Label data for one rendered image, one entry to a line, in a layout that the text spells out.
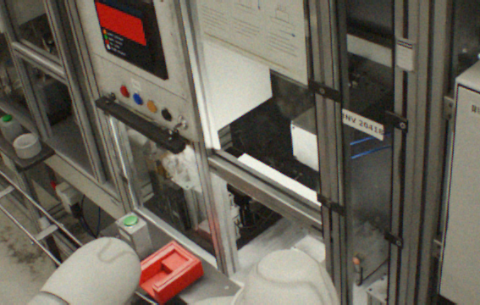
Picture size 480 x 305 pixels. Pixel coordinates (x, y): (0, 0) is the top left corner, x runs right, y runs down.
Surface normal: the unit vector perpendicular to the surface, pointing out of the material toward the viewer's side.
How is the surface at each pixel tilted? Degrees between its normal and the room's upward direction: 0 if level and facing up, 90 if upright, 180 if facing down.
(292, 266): 18
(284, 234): 0
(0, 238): 0
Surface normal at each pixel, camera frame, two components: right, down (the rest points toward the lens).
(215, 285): -0.12, -0.80
